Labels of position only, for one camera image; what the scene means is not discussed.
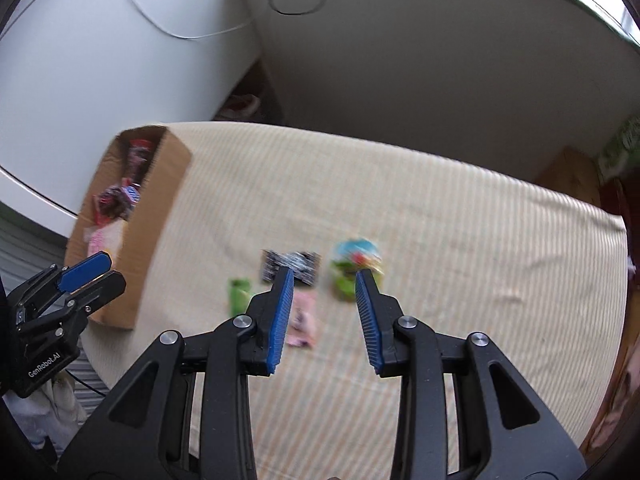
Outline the pink print bread packet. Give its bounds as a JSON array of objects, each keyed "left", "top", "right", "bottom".
[{"left": 87, "top": 220, "right": 124, "bottom": 262}]

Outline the light green snack packet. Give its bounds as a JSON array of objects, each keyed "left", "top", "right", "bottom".
[{"left": 227, "top": 277, "right": 256, "bottom": 317}]

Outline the green white snack packet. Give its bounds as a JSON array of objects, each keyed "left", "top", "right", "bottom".
[{"left": 330, "top": 260, "right": 366, "bottom": 303}]

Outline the brown wooden board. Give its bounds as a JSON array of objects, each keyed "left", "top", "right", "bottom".
[{"left": 535, "top": 146, "right": 602, "bottom": 207}]

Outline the white cloth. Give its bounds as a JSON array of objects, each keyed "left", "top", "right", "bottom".
[{"left": 10, "top": 375, "right": 89, "bottom": 442}]

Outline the white appliance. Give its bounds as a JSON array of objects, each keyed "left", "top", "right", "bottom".
[{"left": 0, "top": 0, "right": 262, "bottom": 241}]

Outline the blue red egg snack packet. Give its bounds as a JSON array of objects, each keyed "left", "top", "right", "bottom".
[{"left": 332, "top": 237, "right": 385, "bottom": 281}]

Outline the white cable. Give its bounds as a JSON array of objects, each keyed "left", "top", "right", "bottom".
[{"left": 105, "top": 0, "right": 252, "bottom": 41}]

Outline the striped tablecloth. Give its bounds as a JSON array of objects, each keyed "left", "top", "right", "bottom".
[{"left": 80, "top": 121, "right": 629, "bottom": 480}]

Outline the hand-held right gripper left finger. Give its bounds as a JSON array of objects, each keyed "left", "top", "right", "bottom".
[{"left": 57, "top": 266, "right": 296, "bottom": 480}]

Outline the large clear dates packet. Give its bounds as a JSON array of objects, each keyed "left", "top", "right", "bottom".
[{"left": 94, "top": 185, "right": 135, "bottom": 222}]

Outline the pink snack packet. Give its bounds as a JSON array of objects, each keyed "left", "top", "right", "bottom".
[{"left": 286, "top": 290, "right": 319, "bottom": 348}]

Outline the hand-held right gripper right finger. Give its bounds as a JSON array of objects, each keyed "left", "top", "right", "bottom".
[{"left": 355, "top": 269, "right": 587, "bottom": 480}]

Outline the cardboard box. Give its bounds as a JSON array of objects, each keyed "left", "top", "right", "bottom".
[{"left": 65, "top": 125, "right": 193, "bottom": 331}]

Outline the small red clear packet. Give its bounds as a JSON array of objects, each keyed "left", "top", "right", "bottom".
[{"left": 125, "top": 140, "right": 154, "bottom": 181}]

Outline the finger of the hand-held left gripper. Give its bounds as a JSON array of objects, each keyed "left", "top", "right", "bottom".
[
  {"left": 12, "top": 252, "right": 114, "bottom": 312},
  {"left": 54, "top": 271, "right": 127, "bottom": 334}
]

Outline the pink shoe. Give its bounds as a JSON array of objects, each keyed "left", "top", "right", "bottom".
[{"left": 220, "top": 94, "right": 262, "bottom": 121}]

